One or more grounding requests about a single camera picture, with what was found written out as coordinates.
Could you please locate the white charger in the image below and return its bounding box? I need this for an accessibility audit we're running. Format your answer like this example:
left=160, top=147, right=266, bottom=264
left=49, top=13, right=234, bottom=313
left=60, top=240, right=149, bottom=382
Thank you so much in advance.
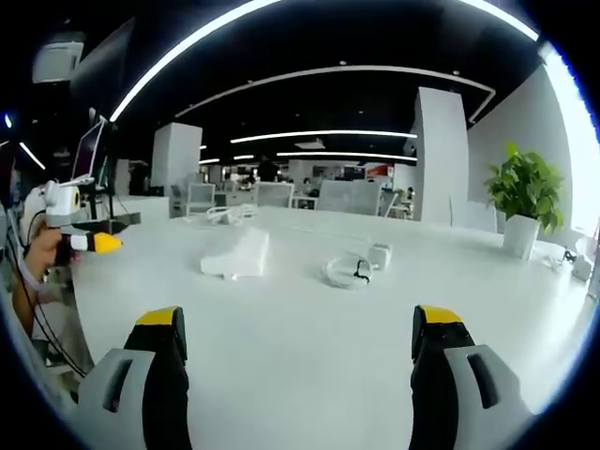
left=367, top=242, right=394, bottom=272

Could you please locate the coiled white charger cable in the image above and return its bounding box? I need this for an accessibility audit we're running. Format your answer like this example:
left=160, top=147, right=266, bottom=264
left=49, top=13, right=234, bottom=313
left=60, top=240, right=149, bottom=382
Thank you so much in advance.
left=322, top=251, right=376, bottom=290

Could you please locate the computer monitor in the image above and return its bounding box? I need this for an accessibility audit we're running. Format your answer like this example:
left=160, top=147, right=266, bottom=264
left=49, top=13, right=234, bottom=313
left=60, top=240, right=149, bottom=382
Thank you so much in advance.
left=69, top=117, right=110, bottom=188

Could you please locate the white plant pot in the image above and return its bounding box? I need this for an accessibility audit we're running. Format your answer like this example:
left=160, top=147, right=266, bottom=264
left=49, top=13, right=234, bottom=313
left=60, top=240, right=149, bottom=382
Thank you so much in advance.
left=502, top=214, right=542, bottom=262

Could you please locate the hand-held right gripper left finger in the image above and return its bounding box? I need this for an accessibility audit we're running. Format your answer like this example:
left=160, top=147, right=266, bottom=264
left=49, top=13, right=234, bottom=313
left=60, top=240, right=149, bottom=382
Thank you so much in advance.
left=76, top=306, right=190, bottom=450

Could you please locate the person's left hand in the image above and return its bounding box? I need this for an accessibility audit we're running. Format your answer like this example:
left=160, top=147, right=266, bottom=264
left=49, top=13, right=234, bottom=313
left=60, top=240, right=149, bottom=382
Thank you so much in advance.
left=22, top=229, right=79, bottom=282

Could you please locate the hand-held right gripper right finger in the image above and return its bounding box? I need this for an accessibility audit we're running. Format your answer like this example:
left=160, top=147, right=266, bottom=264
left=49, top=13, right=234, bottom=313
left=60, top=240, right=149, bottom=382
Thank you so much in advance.
left=410, top=305, right=535, bottom=450

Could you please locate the white desk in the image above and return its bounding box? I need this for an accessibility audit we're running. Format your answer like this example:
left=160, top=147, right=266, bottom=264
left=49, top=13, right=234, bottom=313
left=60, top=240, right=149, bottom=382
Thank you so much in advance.
left=69, top=194, right=593, bottom=450

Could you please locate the white cloth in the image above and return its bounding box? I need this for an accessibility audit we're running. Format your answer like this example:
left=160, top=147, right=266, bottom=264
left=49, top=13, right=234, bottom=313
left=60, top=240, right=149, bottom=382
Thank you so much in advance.
left=200, top=227, right=270, bottom=281

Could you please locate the black cable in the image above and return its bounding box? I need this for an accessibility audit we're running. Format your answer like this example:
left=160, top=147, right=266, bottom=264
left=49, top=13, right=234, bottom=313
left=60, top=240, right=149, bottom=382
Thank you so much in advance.
left=4, top=205, right=88, bottom=379

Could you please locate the green potted plant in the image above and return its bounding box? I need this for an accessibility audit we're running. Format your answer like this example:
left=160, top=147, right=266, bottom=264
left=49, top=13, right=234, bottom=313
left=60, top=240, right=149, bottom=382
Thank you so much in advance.
left=482, top=142, right=567, bottom=235

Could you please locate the bundle of white cables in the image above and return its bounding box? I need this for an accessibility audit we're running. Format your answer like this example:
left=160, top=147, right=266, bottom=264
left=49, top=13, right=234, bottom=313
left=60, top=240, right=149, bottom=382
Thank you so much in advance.
left=185, top=204, right=260, bottom=227

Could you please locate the small white adapter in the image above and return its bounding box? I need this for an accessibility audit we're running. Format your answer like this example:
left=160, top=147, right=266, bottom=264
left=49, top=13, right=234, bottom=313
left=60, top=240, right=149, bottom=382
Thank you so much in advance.
left=570, top=252, right=593, bottom=281

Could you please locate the ceiling air conditioner unit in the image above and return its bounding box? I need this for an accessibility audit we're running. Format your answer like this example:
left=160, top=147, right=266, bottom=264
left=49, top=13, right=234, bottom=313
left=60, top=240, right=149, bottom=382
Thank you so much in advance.
left=31, top=40, right=86, bottom=84

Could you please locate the grey mesh office chair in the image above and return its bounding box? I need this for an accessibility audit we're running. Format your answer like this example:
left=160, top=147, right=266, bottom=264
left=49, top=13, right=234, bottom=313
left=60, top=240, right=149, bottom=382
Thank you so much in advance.
left=314, top=179, right=383, bottom=217
left=255, top=181, right=296, bottom=210
left=186, top=182, right=218, bottom=218

